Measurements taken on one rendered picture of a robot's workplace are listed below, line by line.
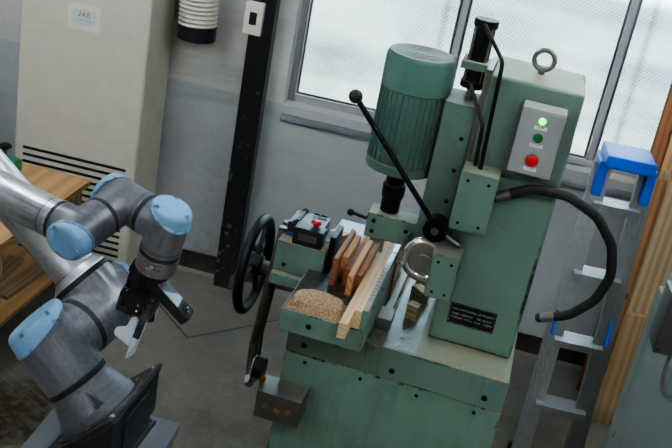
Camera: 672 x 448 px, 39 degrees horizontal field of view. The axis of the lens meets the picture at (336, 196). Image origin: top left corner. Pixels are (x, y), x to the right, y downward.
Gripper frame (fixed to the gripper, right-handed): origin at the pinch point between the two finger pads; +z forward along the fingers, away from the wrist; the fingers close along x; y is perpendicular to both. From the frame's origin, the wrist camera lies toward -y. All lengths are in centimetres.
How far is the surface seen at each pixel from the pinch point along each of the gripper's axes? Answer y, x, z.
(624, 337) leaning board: -151, -139, 26
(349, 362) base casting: -49, -27, 3
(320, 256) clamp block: -32, -40, -15
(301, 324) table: -33.1, -16.6, -9.5
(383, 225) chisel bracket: -44, -47, -27
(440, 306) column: -65, -37, -17
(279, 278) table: -23.7, -38.6, -5.2
